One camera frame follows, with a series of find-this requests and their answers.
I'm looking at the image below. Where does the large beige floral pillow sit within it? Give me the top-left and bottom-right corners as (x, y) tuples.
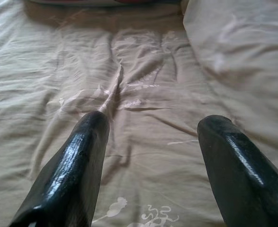
(183, 0), (278, 100)

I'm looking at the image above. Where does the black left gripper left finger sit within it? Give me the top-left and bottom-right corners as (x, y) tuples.
(8, 111), (111, 227)

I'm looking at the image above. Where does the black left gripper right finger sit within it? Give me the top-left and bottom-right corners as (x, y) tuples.
(197, 114), (278, 227)

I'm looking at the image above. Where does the red white blue star pillow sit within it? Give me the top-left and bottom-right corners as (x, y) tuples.
(27, 0), (182, 7)

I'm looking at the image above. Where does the beige floral bedsheet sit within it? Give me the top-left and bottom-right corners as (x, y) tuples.
(0, 0), (278, 227)

